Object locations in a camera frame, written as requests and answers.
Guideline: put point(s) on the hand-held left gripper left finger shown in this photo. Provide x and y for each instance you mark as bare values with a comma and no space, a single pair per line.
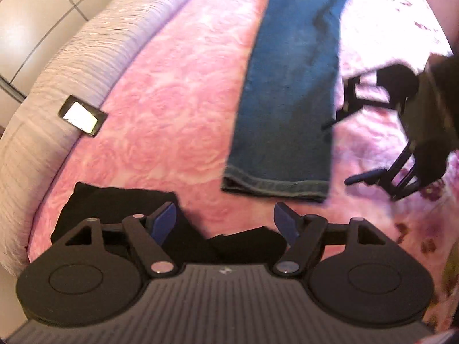
163,222

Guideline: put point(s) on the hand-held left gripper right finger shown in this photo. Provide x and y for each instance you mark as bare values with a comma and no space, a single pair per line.
287,222

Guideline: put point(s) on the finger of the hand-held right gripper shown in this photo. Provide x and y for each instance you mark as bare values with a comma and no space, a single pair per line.
365,177
353,109

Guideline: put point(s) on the blue denim jeans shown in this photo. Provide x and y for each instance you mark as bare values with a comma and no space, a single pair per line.
287,79

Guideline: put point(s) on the black folded garment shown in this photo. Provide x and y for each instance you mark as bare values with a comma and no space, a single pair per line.
93,200

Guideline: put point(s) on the floral pink bed sheet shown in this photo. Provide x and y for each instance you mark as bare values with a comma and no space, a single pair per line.
376,25

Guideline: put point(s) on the pink rose blanket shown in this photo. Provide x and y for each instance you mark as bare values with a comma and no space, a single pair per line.
179,96

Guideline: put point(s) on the black smartphone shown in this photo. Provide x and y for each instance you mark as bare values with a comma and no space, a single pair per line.
83,116

